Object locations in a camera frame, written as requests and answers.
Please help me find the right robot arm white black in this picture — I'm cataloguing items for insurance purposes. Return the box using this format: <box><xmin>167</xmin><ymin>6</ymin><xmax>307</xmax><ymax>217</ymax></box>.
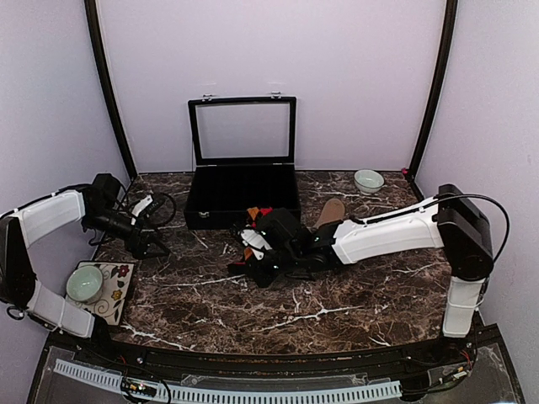
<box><xmin>239</xmin><ymin>184</ymin><xmax>502</xmax><ymax>365</ymax></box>

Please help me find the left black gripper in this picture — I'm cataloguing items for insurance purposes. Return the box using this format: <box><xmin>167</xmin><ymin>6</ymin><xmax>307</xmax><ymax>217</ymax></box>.
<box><xmin>85</xmin><ymin>207</ymin><xmax>170</xmax><ymax>260</ymax></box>

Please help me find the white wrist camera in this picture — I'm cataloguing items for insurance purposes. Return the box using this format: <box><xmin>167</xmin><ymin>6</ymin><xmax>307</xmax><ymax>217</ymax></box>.
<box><xmin>130</xmin><ymin>194</ymin><xmax>153</xmax><ymax>225</ymax></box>
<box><xmin>237</xmin><ymin>227</ymin><xmax>272</xmax><ymax>253</ymax></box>

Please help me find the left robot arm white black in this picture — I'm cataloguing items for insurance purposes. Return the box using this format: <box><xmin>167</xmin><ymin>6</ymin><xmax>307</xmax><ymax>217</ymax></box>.
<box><xmin>1</xmin><ymin>173</ymin><xmax>170</xmax><ymax>367</ymax></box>

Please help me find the black frame post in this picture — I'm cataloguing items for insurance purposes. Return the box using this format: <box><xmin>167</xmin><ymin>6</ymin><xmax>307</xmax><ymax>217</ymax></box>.
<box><xmin>83</xmin><ymin>0</ymin><xmax>138</xmax><ymax>180</ymax></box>
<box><xmin>407</xmin><ymin>0</ymin><xmax>458</xmax><ymax>183</ymax></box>

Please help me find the right black frame post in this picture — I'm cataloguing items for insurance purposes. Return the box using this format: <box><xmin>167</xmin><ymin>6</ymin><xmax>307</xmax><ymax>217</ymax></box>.
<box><xmin>407</xmin><ymin>0</ymin><xmax>458</xmax><ymax>183</ymax></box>

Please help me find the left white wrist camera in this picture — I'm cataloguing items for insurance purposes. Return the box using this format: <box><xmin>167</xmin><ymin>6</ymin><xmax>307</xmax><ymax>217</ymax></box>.
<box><xmin>130</xmin><ymin>194</ymin><xmax>153</xmax><ymax>225</ymax></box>

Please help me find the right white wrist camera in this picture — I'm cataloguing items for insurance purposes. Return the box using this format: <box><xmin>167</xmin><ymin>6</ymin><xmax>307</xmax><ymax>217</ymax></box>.
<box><xmin>237</xmin><ymin>227</ymin><xmax>272</xmax><ymax>253</ymax></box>

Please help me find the black display case glass lid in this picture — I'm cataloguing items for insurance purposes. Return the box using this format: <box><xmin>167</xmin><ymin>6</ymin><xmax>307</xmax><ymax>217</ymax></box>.
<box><xmin>184</xmin><ymin>95</ymin><xmax>301</xmax><ymax>230</ymax></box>

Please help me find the green circuit board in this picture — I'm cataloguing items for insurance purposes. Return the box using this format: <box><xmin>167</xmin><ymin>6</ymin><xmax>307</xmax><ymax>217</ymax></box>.
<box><xmin>120</xmin><ymin>378</ymin><xmax>157</xmax><ymax>398</ymax></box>

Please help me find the pale green bowl on mat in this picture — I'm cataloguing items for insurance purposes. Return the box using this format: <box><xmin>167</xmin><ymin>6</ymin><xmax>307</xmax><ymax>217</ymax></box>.
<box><xmin>66</xmin><ymin>264</ymin><xmax>104</xmax><ymax>304</ymax></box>

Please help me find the floral patterned mat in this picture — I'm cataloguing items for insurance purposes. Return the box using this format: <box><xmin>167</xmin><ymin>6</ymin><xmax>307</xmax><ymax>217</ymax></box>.
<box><xmin>71</xmin><ymin>261</ymin><xmax>135</xmax><ymax>327</ymax></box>

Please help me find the pale green bowl at back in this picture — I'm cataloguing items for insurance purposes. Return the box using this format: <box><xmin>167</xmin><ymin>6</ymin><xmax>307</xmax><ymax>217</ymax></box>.
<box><xmin>354</xmin><ymin>169</ymin><xmax>385</xmax><ymax>195</ymax></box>

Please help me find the black front rail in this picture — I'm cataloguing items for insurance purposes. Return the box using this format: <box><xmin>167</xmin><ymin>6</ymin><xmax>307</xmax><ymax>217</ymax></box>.
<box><xmin>36</xmin><ymin>324</ymin><xmax>515</xmax><ymax>380</ymax></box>

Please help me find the white slotted cable duct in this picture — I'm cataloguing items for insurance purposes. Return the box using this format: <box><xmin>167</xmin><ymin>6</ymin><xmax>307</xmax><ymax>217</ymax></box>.
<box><xmin>53</xmin><ymin>359</ymin><xmax>403</xmax><ymax>403</ymax></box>

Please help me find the tan brown sock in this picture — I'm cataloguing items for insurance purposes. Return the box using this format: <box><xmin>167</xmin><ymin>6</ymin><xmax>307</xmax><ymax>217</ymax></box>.
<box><xmin>312</xmin><ymin>198</ymin><xmax>346</xmax><ymax>232</ymax></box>

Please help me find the left black frame post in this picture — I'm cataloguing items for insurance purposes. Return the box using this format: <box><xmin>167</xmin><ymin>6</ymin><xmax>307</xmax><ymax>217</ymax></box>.
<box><xmin>83</xmin><ymin>0</ymin><xmax>138</xmax><ymax>180</ymax></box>

